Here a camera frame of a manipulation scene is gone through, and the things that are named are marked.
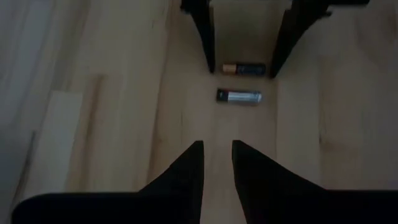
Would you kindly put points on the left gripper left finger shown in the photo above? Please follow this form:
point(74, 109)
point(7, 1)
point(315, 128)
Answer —
point(174, 199)

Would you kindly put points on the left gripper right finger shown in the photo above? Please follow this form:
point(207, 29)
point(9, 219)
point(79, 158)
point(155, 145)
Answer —
point(267, 199)

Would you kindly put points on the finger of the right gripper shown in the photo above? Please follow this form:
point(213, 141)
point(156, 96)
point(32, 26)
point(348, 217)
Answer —
point(202, 28)
point(292, 31)

